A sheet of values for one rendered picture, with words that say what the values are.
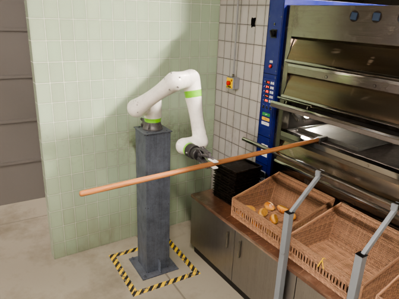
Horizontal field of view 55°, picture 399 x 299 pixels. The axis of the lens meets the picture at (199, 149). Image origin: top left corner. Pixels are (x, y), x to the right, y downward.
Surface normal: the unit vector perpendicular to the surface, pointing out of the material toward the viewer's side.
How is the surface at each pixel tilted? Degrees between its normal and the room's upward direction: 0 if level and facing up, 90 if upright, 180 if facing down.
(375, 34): 90
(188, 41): 90
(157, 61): 90
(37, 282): 0
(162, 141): 90
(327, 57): 70
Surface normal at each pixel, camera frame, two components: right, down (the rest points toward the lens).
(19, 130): 0.51, 0.30
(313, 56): -0.77, -0.18
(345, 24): -0.84, 0.15
